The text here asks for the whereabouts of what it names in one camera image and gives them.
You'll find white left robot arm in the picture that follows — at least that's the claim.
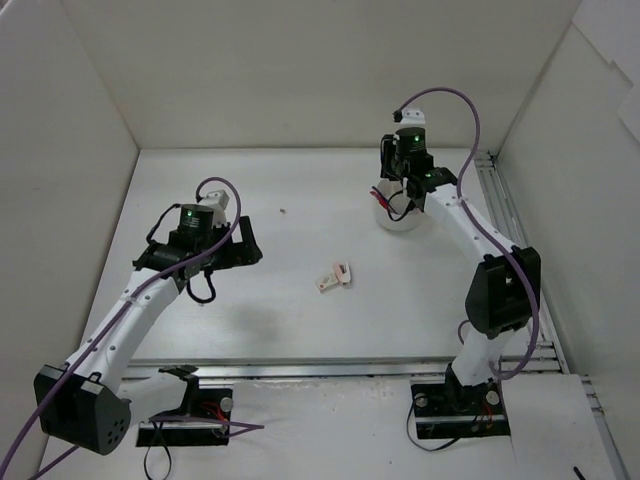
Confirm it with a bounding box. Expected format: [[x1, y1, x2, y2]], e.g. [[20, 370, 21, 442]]
[[34, 204, 263, 455]]

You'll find white staples box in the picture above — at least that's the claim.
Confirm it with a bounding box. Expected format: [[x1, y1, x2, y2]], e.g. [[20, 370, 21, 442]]
[[315, 273, 339, 292]]

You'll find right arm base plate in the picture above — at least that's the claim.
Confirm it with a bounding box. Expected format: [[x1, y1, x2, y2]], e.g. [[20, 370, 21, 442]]
[[408, 368, 511, 443]]

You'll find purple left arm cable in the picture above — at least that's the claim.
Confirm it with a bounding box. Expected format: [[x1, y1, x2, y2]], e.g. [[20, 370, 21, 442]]
[[0, 177, 265, 480]]

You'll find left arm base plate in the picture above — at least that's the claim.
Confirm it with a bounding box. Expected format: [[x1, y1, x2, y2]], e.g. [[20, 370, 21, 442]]
[[136, 366, 234, 448]]

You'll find aluminium side rail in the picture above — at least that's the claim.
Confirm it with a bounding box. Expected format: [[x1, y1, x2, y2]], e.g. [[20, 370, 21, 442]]
[[469, 152, 628, 479]]

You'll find red gel pen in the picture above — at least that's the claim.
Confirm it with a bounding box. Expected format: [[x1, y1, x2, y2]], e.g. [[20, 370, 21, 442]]
[[370, 186, 395, 213]]

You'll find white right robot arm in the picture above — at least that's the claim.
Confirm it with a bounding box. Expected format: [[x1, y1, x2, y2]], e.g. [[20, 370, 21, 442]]
[[380, 126, 541, 412]]

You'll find aluminium front rail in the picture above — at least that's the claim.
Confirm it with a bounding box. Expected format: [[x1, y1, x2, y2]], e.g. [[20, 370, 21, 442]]
[[124, 357, 562, 381]]

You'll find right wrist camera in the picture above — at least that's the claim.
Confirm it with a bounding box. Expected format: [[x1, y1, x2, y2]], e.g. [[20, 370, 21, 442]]
[[393, 108, 426, 126]]

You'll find pink white mini stapler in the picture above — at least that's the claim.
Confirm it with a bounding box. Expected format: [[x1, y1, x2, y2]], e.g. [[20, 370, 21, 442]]
[[332, 262, 352, 286]]

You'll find white round compartment organizer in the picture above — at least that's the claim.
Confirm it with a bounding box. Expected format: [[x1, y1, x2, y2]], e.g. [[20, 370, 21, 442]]
[[371, 179, 423, 232]]

